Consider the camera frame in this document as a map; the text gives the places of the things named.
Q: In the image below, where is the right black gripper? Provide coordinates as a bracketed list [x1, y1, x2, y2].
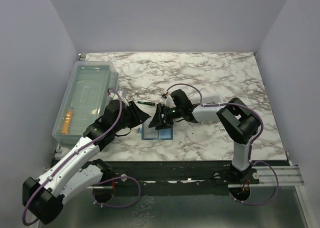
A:
[149, 103, 184, 131]

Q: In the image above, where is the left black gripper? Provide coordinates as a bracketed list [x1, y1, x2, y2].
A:
[114, 101, 150, 133]

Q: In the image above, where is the teal leather card holder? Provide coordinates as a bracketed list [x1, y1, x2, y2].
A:
[138, 122, 174, 140]

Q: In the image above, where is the clear acrylic card box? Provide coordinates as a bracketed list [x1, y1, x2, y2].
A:
[202, 94, 223, 104]

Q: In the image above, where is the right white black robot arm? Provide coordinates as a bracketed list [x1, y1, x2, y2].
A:
[148, 89, 264, 184]

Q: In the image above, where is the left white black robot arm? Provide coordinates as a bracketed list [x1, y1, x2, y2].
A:
[22, 100, 150, 226]

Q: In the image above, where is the black green screwdriver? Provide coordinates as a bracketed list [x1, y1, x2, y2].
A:
[137, 101, 156, 106]

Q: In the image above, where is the clear plastic storage bin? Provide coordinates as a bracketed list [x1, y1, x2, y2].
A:
[52, 61, 119, 148]

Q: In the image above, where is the orange tool in bin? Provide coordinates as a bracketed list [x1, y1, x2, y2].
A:
[61, 109, 74, 134]

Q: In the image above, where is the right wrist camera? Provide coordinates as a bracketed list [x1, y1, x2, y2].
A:
[161, 92, 175, 108]

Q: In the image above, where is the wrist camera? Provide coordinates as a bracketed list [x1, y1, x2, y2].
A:
[161, 92, 175, 108]
[108, 89, 129, 106]

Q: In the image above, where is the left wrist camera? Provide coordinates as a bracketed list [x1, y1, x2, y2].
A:
[108, 89, 129, 106]

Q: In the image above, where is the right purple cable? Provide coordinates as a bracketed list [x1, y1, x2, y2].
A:
[166, 84, 280, 206]

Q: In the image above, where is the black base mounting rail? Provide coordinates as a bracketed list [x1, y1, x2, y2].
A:
[92, 160, 290, 202]

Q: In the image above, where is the aluminium extrusion rail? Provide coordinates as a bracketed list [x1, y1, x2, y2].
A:
[43, 165, 305, 188]

